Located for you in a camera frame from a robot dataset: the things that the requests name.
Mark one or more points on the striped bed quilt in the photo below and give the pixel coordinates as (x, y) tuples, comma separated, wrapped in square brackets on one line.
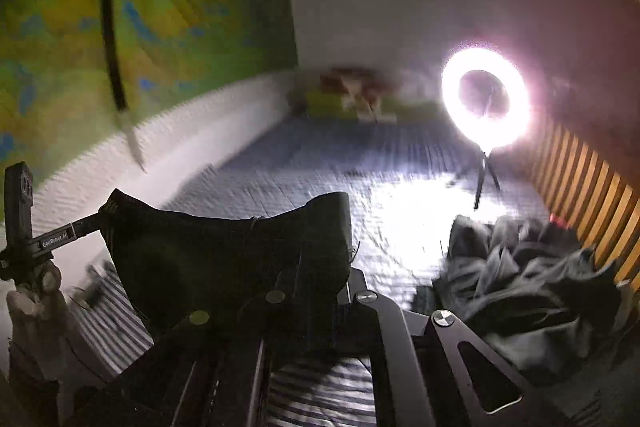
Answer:
[(350, 167)]

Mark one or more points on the black pants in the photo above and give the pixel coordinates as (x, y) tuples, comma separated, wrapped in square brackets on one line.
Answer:
[(215, 257)]

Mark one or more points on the brown white patterned pillow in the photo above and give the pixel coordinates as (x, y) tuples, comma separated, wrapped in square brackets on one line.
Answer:
[(355, 82)]

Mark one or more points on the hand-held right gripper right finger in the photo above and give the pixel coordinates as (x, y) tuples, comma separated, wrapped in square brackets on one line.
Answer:
[(395, 347)]

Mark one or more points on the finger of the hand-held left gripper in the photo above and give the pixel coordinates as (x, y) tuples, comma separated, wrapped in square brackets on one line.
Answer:
[(90, 222)]

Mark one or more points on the person's left hand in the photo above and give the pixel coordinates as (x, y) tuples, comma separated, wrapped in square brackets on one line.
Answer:
[(35, 307)]

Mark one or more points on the wooden slatted bed rail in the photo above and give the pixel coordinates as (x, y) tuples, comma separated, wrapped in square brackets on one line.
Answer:
[(590, 187)]

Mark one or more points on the black light tripod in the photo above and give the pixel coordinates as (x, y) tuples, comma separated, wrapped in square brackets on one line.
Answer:
[(484, 177)]

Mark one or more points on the green yellow wall poster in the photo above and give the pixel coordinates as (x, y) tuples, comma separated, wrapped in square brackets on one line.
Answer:
[(60, 32)]

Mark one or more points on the green folded blanket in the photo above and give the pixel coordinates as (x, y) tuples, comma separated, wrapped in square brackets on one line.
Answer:
[(325, 104)]

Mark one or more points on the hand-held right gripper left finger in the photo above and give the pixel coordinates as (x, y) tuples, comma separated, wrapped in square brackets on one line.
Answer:
[(235, 337)]

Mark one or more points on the pile of dark clothes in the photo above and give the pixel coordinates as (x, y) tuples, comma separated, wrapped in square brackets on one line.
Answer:
[(525, 297)]

